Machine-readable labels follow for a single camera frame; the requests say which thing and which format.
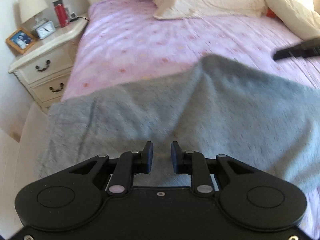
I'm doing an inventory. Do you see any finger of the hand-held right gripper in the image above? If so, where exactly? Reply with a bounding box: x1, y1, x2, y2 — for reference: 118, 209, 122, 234
273, 37, 320, 61

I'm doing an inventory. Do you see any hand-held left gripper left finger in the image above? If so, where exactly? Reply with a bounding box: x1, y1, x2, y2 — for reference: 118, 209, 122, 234
67, 141, 153, 197

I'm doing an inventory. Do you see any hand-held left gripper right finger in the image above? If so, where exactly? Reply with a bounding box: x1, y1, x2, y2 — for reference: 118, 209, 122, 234
170, 141, 255, 197

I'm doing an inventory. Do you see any grey-blue blanket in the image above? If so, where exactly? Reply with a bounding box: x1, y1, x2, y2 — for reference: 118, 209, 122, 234
34, 54, 320, 195

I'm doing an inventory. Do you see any cream duvet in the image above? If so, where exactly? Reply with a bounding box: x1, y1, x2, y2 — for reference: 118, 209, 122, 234
244, 0, 320, 40

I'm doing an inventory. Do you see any cream pillow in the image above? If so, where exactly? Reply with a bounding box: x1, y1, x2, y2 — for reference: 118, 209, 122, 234
138, 0, 268, 20

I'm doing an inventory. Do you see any bed with pink sheet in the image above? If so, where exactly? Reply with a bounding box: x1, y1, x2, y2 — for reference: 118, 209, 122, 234
61, 0, 320, 230

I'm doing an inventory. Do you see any white nightstand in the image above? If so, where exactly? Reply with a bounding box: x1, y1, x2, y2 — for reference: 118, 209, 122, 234
8, 12, 89, 113

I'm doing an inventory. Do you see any small white clock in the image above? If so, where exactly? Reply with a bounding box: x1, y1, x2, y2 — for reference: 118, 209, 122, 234
35, 20, 57, 40

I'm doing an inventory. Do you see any red bottle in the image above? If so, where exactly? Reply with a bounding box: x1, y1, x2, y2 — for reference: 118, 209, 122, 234
52, 0, 69, 28

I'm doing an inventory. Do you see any white table lamp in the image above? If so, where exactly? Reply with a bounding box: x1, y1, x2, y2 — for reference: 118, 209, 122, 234
19, 0, 48, 30

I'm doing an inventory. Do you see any wooden photo frame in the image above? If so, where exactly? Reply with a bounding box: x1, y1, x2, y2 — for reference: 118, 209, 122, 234
5, 27, 38, 54

